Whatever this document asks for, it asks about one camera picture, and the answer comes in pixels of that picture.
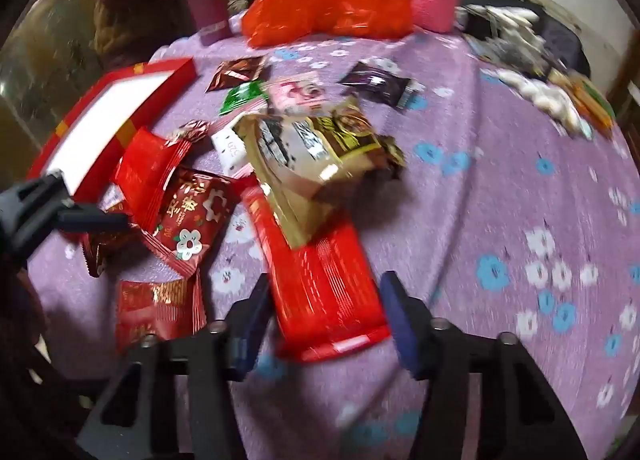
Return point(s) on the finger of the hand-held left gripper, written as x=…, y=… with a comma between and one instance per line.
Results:
x=95, y=221

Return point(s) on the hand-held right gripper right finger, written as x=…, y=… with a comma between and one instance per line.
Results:
x=402, y=325

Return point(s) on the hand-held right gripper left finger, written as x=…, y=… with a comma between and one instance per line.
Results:
x=252, y=325

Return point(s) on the dark red snack packet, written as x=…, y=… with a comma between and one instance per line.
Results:
x=102, y=250

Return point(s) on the plain red snack packet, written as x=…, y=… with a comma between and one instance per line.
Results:
x=147, y=170

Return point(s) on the long red snack packet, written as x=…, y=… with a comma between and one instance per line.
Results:
x=320, y=290

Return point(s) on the red packet with gold print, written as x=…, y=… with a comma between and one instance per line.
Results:
x=157, y=310

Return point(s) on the red packet with flower print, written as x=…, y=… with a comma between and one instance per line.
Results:
x=195, y=220

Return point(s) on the red gift box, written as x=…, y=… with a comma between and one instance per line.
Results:
x=105, y=115

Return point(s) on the small red candy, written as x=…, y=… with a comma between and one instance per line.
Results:
x=192, y=131

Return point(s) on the gold beige snack bag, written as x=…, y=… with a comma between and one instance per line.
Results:
x=300, y=160

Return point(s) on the green snack packet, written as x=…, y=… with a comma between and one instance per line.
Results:
x=242, y=97

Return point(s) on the pink white snack packet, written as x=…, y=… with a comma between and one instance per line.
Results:
x=295, y=92

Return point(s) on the purple floral cloth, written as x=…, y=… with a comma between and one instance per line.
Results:
x=500, y=200

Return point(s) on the brown snack packet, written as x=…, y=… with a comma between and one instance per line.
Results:
x=235, y=72

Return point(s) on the dark purple snack packet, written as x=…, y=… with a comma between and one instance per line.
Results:
x=377, y=80

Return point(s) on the orange green snack packets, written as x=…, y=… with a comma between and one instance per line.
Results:
x=592, y=102

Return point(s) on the dark cloth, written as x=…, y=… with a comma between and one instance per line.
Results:
x=565, y=40

